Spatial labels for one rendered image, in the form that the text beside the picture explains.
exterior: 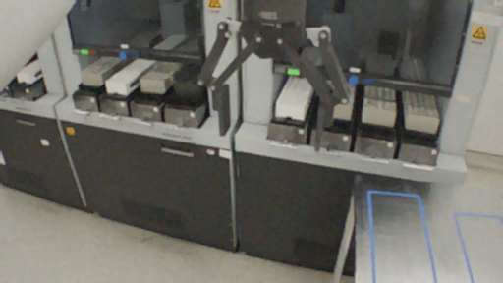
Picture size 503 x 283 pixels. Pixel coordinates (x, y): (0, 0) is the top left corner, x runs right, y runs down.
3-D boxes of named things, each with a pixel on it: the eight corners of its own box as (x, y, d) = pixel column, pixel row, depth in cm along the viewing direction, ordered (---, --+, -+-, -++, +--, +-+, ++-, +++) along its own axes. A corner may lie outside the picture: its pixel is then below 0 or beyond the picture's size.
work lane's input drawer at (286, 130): (301, 68, 191) (302, 51, 186) (328, 71, 188) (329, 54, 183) (263, 146, 132) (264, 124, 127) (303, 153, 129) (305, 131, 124)
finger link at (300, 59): (278, 31, 47) (287, 26, 47) (331, 98, 50) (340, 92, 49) (271, 41, 44) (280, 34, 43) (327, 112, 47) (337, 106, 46)
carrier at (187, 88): (203, 96, 145) (202, 83, 142) (201, 99, 144) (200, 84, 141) (177, 93, 148) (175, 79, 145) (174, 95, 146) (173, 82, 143)
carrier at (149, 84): (168, 92, 149) (167, 78, 146) (166, 94, 147) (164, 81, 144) (143, 89, 152) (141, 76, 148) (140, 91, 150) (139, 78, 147)
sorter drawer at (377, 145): (362, 76, 184) (363, 59, 179) (389, 80, 181) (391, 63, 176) (352, 161, 125) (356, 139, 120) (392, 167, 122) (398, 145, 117)
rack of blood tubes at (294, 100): (292, 84, 159) (292, 71, 155) (315, 87, 156) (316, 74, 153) (275, 119, 135) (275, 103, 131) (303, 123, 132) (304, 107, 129)
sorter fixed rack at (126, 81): (143, 68, 175) (141, 55, 172) (161, 70, 173) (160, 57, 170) (107, 95, 151) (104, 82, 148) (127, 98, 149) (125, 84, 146)
